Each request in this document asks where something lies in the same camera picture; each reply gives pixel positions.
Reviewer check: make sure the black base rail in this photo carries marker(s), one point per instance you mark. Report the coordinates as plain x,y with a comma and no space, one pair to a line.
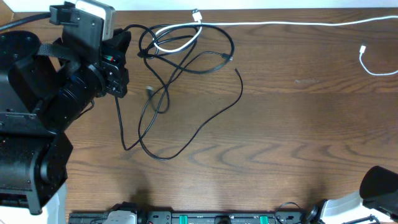
167,217

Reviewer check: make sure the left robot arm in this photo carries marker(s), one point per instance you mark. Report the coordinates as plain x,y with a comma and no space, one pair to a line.
44,88

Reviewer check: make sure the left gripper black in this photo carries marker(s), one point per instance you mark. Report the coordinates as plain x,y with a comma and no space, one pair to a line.
117,73

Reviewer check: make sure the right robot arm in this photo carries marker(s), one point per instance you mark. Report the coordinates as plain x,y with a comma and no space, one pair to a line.
374,202

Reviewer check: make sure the cardboard box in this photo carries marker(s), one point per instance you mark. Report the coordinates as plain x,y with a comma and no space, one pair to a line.
6,13

